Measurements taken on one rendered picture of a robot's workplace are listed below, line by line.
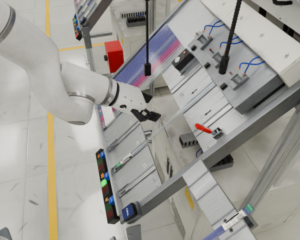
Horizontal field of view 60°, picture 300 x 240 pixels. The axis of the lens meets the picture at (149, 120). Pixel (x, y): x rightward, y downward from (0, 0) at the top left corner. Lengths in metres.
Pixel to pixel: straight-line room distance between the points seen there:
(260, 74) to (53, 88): 0.52
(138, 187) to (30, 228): 1.06
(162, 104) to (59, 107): 0.91
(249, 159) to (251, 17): 0.68
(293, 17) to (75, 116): 0.57
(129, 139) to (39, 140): 1.31
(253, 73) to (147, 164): 0.46
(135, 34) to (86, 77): 1.47
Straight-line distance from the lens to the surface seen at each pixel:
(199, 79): 0.93
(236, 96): 0.74
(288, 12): 0.75
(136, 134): 1.03
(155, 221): 1.74
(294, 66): 0.71
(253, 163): 1.29
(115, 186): 1.01
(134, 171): 0.97
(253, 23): 0.83
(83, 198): 1.86
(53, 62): 0.60
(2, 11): 0.54
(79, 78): 0.69
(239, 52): 0.82
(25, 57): 0.58
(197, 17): 1.13
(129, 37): 2.12
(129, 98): 0.75
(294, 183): 1.30
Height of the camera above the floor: 1.60
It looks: 46 degrees down
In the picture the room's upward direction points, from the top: straight up
